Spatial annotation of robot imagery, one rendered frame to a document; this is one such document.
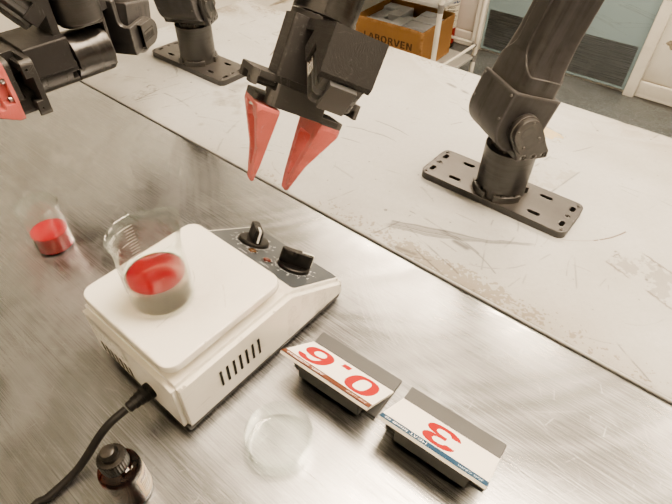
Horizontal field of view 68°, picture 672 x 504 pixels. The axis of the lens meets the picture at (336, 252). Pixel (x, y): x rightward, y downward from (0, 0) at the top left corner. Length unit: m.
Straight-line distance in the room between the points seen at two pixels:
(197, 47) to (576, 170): 0.65
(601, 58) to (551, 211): 2.70
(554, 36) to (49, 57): 0.54
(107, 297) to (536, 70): 0.46
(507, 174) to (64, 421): 0.53
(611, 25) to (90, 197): 2.94
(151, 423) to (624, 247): 0.54
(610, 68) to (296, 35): 2.98
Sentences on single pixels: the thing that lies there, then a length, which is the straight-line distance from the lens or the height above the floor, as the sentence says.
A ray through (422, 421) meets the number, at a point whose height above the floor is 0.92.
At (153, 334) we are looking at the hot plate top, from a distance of 0.41.
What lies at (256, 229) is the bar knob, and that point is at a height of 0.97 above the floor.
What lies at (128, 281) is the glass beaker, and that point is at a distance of 0.39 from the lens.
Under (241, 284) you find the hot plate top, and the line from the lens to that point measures 0.43.
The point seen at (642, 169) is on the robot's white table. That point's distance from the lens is 0.83.
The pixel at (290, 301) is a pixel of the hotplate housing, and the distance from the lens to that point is 0.44.
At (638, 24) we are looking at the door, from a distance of 3.26.
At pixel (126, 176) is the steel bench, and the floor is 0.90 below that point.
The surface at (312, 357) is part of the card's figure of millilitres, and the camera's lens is 0.45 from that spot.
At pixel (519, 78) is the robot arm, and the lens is 0.58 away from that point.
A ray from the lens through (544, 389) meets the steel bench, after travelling 0.51.
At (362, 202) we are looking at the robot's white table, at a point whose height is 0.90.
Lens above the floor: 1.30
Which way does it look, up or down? 44 degrees down
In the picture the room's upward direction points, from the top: 1 degrees clockwise
